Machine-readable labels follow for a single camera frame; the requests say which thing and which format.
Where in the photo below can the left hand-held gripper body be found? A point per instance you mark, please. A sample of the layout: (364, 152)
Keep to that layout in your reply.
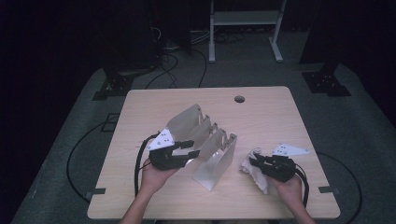
(163, 158)

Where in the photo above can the person's right hand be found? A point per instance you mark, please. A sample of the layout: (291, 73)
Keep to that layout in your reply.
(291, 193)

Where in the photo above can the grey tape strip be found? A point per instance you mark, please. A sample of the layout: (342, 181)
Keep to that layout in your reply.
(328, 189)
(96, 191)

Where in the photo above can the white waffle cloth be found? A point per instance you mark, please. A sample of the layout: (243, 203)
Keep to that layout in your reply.
(257, 177)

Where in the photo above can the black tape square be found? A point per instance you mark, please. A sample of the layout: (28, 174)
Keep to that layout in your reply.
(102, 127)

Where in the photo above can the silver metal file rack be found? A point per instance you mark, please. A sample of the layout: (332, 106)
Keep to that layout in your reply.
(216, 165)

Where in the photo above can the white metal stand frame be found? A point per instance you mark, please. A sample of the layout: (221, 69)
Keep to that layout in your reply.
(246, 17)

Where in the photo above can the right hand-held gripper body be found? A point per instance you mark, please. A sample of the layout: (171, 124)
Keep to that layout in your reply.
(280, 169)

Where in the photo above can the black stand base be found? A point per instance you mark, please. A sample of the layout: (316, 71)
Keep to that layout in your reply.
(325, 82)
(115, 87)

